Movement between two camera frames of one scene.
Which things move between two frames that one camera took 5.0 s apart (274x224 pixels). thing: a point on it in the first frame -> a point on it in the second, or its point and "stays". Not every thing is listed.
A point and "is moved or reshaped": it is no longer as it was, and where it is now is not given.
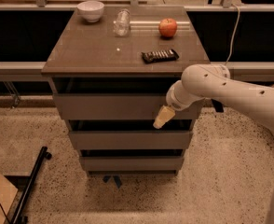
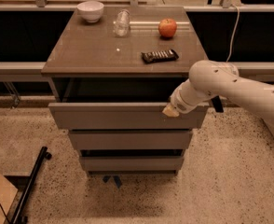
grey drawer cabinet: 112,68 stays
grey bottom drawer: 132,163 stays
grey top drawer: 117,106 is moved or reshaped
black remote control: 159,56 stays
